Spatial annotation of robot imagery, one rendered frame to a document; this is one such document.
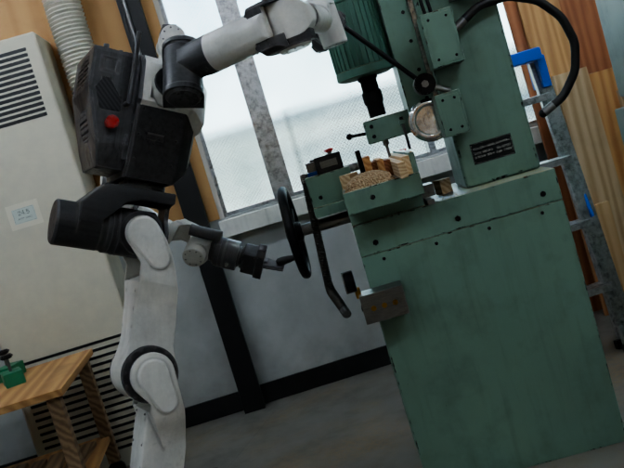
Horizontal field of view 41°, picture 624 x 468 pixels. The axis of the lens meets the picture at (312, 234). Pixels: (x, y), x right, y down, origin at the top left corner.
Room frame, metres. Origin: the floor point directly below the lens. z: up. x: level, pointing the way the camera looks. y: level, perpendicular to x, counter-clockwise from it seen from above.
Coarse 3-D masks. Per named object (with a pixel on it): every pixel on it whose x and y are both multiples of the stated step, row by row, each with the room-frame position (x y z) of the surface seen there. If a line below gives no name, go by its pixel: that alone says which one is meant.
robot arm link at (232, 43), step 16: (272, 0) 1.87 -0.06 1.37; (256, 16) 1.86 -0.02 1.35; (208, 32) 1.95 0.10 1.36; (224, 32) 1.90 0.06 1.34; (240, 32) 1.88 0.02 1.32; (256, 32) 1.86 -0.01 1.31; (272, 32) 1.88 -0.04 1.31; (208, 48) 1.92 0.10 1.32; (224, 48) 1.90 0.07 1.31; (240, 48) 1.89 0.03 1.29; (256, 48) 1.89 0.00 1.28; (272, 48) 1.87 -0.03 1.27; (288, 48) 1.88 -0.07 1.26; (224, 64) 1.93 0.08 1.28
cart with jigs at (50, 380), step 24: (72, 360) 3.16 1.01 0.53; (0, 384) 3.10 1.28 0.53; (24, 384) 2.94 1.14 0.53; (48, 384) 2.81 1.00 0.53; (96, 384) 3.28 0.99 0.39; (0, 408) 2.66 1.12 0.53; (48, 408) 2.69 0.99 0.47; (96, 408) 3.26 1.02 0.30; (72, 432) 2.72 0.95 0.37; (48, 456) 3.22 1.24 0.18; (72, 456) 2.69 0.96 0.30; (96, 456) 3.03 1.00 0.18; (120, 456) 3.29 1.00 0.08
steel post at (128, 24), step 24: (120, 0) 3.63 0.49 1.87; (144, 24) 3.64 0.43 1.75; (144, 48) 3.63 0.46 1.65; (192, 192) 3.63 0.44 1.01; (192, 216) 3.63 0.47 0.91; (216, 288) 3.63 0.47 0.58; (216, 312) 3.63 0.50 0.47; (240, 336) 3.64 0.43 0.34; (240, 360) 3.63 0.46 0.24; (240, 384) 3.63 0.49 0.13; (264, 408) 3.64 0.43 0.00
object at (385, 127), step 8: (400, 112) 2.47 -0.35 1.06; (408, 112) 2.47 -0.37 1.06; (376, 120) 2.48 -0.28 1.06; (384, 120) 2.47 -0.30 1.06; (392, 120) 2.47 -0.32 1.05; (368, 128) 2.48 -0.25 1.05; (376, 128) 2.48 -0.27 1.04; (384, 128) 2.47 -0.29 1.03; (392, 128) 2.47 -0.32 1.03; (400, 128) 2.47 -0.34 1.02; (408, 128) 2.47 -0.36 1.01; (368, 136) 2.48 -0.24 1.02; (376, 136) 2.48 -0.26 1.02; (384, 136) 2.47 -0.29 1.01; (392, 136) 2.47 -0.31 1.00; (384, 144) 2.50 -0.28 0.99
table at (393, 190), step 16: (416, 176) 2.19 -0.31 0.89; (352, 192) 2.20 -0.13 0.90; (368, 192) 2.20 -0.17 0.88; (384, 192) 2.19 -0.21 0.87; (400, 192) 2.19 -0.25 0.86; (416, 192) 2.19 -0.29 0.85; (320, 208) 2.41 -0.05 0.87; (336, 208) 2.41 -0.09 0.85; (352, 208) 2.20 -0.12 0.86; (368, 208) 2.20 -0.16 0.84
